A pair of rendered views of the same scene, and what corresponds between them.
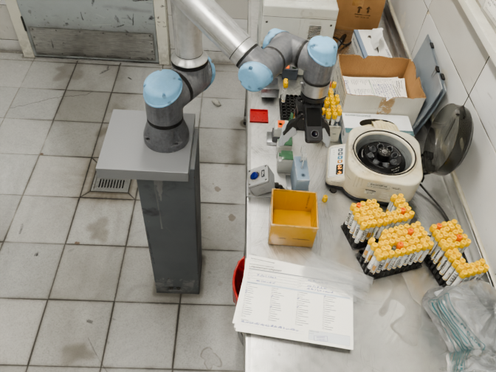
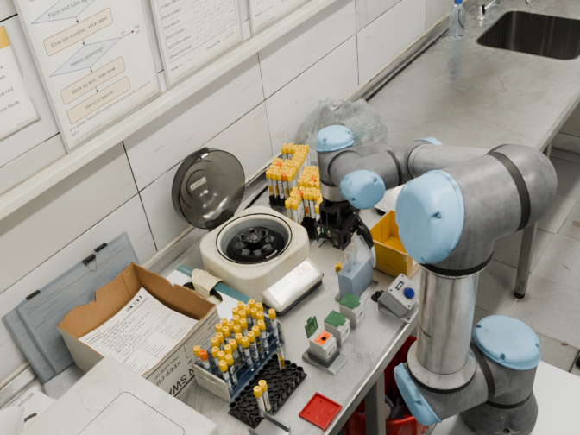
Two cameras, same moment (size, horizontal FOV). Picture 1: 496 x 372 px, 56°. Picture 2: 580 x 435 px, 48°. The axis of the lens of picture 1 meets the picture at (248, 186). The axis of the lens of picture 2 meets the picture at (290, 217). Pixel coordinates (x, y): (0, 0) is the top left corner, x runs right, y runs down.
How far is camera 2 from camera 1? 199 cm
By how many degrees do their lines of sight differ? 83
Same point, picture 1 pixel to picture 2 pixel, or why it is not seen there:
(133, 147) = (558, 411)
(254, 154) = (375, 353)
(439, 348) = not seen: hidden behind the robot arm
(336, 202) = (328, 263)
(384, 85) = (115, 345)
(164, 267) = not seen: outside the picture
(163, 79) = (504, 337)
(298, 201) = (379, 255)
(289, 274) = not seen: hidden behind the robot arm
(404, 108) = (154, 286)
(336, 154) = (286, 289)
